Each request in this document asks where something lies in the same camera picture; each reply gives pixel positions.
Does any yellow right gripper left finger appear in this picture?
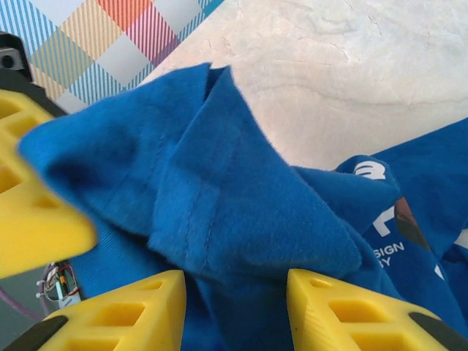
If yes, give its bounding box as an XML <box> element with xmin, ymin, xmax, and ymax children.
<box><xmin>1</xmin><ymin>269</ymin><xmax>189</xmax><ymax>351</ymax></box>

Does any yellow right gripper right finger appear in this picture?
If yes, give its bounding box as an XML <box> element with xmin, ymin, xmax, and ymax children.
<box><xmin>287</xmin><ymin>268</ymin><xmax>468</xmax><ymax>351</ymax></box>

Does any blue printed t-shirt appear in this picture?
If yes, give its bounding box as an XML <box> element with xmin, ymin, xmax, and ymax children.
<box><xmin>16</xmin><ymin>61</ymin><xmax>468</xmax><ymax>351</ymax></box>

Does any grey metal sheet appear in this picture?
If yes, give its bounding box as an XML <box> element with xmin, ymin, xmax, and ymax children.
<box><xmin>0</xmin><ymin>257</ymin><xmax>87</xmax><ymax>337</ymax></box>

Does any electronics board with white connector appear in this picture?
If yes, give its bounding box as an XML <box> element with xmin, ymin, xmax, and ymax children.
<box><xmin>36</xmin><ymin>261</ymin><xmax>82</xmax><ymax>304</ymax></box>

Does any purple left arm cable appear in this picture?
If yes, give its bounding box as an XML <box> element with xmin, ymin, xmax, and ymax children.
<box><xmin>0</xmin><ymin>287</ymin><xmax>47</xmax><ymax>322</ymax></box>

